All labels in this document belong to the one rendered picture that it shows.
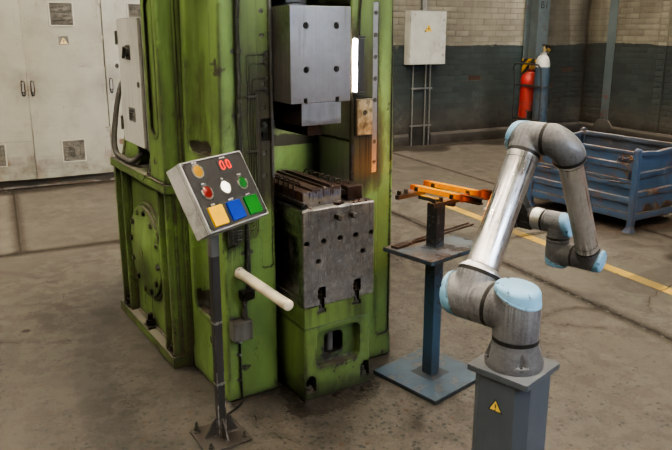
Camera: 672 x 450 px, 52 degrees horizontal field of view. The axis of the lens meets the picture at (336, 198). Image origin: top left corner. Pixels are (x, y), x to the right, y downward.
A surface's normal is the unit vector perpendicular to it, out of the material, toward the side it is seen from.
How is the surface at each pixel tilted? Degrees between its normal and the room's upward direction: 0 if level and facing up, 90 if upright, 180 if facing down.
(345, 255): 90
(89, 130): 90
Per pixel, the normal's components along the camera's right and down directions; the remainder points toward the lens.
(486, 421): -0.70, 0.17
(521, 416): 0.01, 0.24
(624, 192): -0.85, 0.12
